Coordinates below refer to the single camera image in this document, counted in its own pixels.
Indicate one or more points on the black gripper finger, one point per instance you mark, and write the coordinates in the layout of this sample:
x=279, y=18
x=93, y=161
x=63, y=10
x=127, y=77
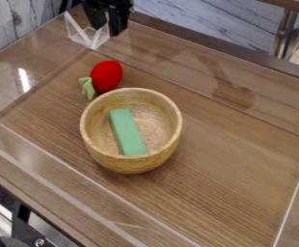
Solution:
x=95, y=11
x=119, y=12

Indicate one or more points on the clear acrylic corner bracket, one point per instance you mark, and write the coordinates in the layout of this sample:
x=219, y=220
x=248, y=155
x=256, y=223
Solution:
x=88, y=36

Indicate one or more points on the clear acrylic tray walls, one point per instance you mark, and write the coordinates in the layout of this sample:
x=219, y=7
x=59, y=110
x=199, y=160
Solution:
x=225, y=192

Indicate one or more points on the green rectangular block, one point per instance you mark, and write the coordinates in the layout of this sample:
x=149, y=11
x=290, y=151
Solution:
x=125, y=132

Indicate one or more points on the red plush strawberry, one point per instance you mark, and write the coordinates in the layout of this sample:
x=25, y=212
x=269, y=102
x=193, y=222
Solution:
x=104, y=79

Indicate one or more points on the metal table leg background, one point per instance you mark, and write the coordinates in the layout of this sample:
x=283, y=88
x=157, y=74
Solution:
x=287, y=36

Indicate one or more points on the wooden bowl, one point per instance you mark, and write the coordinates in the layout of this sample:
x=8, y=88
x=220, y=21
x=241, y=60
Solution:
x=159, y=124

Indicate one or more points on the black table frame clamp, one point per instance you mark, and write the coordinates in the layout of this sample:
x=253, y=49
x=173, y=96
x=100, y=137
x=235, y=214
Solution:
x=16, y=233

